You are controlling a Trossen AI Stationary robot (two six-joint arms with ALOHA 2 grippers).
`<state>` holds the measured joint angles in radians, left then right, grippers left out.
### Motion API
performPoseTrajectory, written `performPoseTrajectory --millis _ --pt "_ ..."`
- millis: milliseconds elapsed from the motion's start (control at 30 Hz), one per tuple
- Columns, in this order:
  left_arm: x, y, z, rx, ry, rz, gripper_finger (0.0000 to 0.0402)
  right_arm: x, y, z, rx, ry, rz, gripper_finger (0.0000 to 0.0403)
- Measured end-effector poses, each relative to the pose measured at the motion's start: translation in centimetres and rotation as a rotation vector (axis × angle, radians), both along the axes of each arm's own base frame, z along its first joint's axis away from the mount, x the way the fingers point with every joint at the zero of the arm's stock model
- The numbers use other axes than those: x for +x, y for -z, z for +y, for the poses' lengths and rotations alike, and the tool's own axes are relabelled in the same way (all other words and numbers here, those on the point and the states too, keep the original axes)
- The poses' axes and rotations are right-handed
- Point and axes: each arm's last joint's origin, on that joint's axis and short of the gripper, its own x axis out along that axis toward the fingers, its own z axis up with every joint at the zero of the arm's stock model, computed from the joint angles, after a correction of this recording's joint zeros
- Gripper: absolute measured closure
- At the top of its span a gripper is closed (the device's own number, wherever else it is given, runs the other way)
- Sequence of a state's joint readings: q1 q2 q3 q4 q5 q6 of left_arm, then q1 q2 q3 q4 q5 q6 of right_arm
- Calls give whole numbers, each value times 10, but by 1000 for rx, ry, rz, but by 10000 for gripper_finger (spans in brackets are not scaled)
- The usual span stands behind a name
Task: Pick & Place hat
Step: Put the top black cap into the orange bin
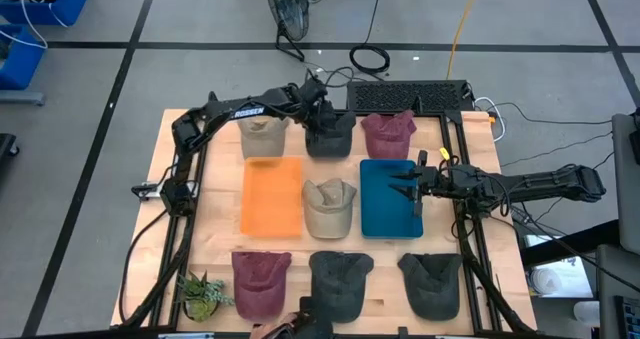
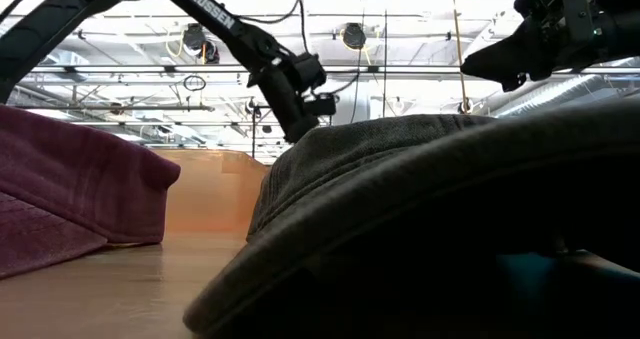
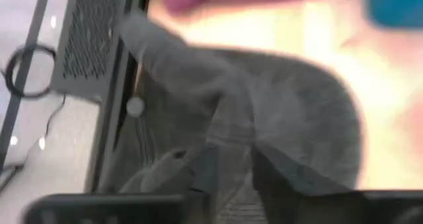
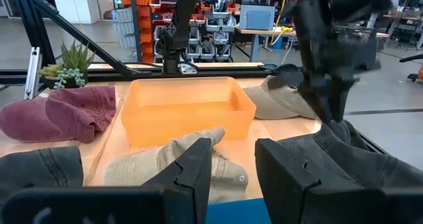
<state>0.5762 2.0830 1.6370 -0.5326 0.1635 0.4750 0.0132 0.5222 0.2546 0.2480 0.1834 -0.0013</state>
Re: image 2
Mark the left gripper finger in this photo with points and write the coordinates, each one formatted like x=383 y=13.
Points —
x=302 y=126

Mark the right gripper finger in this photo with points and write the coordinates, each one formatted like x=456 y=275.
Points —
x=515 y=69
x=505 y=49

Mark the dark grey baseball cap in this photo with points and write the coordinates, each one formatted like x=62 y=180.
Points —
x=400 y=179

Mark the maroon baseball cap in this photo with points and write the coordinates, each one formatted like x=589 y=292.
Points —
x=75 y=179

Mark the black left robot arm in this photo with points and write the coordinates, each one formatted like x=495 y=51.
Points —
x=210 y=9

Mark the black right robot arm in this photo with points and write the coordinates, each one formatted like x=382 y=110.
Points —
x=620 y=24

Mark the translucent orange plastic bin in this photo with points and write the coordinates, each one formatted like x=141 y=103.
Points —
x=215 y=194

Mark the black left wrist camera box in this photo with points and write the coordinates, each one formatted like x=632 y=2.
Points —
x=310 y=71

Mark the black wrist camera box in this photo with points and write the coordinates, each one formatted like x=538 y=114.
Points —
x=310 y=71
x=575 y=16

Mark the silver ventilation duct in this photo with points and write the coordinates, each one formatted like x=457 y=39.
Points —
x=550 y=95

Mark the black background stand frame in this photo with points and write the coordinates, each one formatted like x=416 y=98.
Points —
x=254 y=129

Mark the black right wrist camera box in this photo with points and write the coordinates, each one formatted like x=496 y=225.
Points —
x=575 y=16

